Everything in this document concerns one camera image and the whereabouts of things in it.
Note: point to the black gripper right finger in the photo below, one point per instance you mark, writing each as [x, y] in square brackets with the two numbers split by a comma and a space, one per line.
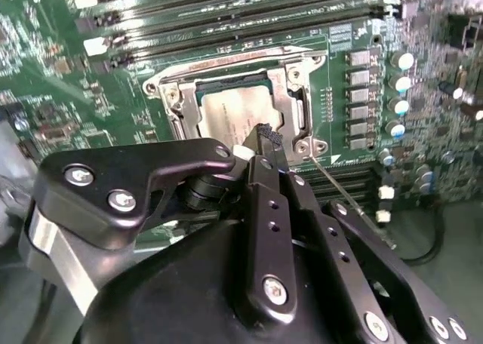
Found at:
[334, 243]

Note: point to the metal locking lever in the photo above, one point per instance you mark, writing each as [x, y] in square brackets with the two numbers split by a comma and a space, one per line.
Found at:
[287, 54]
[339, 188]

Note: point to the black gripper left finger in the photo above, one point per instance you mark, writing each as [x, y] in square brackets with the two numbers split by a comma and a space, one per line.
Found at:
[113, 170]

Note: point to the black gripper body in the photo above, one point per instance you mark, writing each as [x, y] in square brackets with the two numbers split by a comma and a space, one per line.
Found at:
[170, 291]

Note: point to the silver CPU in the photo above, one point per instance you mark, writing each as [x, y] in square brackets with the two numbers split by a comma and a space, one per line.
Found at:
[234, 106]

